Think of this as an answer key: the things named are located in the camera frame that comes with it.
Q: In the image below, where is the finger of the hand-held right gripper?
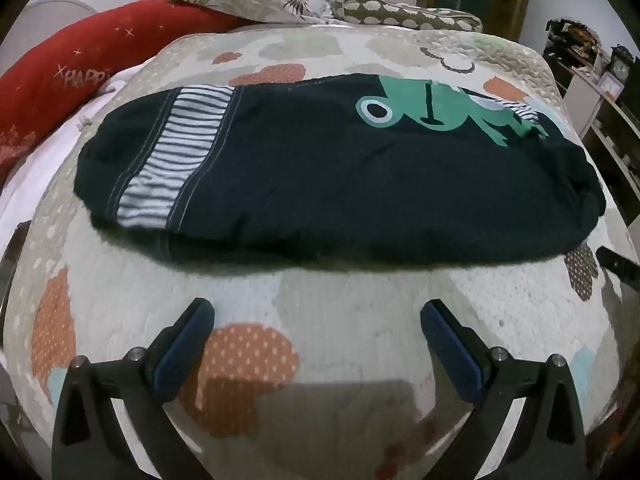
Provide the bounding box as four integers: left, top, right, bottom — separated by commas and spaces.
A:
597, 246, 640, 286

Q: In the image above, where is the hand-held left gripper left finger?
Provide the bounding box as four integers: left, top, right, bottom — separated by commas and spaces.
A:
51, 297, 216, 480

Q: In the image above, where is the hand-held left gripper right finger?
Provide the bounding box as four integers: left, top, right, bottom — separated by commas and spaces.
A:
420, 299, 588, 480

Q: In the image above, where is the dark navy shirt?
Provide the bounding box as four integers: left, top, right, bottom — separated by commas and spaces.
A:
74, 74, 607, 267

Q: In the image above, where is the heart pattern quilt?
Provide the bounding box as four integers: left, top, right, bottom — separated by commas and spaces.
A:
0, 25, 640, 480

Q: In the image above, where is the cluttered white shelf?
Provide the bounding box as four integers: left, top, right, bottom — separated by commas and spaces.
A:
542, 17, 640, 221

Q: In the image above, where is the dark table clock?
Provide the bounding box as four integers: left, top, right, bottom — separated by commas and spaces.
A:
610, 45, 635, 81

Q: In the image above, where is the white bed sheet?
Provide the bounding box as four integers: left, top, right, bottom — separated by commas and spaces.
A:
0, 67, 151, 241

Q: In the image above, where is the long red pillow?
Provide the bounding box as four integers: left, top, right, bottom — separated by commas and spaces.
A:
0, 0, 246, 181

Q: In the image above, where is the olive polka dot pillow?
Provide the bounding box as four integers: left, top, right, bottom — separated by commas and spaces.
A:
327, 0, 483, 33

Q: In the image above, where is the small picture frame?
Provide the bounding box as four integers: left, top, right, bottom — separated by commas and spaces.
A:
599, 71, 623, 101

